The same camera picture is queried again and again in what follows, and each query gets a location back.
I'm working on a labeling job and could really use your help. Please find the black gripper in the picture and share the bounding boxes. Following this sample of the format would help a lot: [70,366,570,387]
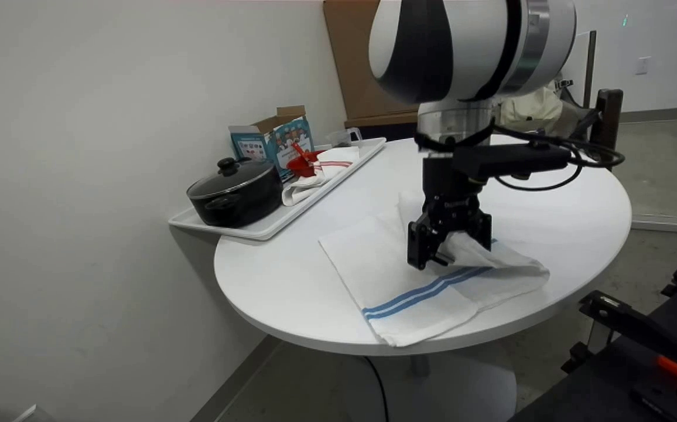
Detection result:
[405,153,496,272]

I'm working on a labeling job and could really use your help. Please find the white blue-striped tea towel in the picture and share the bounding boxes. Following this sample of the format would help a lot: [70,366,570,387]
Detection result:
[318,196,553,349]

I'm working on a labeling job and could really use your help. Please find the white red-striped cloth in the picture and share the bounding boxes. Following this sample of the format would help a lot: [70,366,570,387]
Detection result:
[278,145,362,208]

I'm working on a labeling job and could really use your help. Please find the cream crumpled bag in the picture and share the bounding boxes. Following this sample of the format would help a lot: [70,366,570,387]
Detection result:
[499,80,583,136]

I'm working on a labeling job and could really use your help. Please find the round white table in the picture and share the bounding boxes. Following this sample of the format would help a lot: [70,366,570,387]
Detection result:
[212,136,635,422]

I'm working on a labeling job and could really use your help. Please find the small red object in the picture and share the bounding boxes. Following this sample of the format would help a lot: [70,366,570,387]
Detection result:
[286,139,324,180]

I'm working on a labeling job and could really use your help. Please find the white rectangular tray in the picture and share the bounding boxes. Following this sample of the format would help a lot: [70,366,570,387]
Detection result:
[166,136,388,243]

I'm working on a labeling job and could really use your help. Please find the blue printed carton box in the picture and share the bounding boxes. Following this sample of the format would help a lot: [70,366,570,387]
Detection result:
[228,104,318,183]

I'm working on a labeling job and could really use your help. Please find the dark wooden stand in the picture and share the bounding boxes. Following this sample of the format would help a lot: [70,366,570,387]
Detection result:
[583,30,625,154]

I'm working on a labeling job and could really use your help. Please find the large brown cardboard boxes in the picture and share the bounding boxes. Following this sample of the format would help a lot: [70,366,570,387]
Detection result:
[320,0,424,132]

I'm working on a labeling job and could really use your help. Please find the black pot with lid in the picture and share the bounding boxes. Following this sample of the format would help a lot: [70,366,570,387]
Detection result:
[185,154,286,229]

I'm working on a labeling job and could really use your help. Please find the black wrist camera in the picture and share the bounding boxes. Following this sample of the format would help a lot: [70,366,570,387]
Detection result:
[449,143,573,183]

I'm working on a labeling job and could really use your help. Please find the black floor cable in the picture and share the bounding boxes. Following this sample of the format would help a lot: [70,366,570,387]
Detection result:
[361,354,393,422]

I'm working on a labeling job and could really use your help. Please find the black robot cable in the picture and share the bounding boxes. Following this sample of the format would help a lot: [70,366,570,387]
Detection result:
[485,120,627,194]

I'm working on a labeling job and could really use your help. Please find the black clamp with orange handle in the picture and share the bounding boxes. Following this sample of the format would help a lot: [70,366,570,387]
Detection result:
[579,288,677,395]

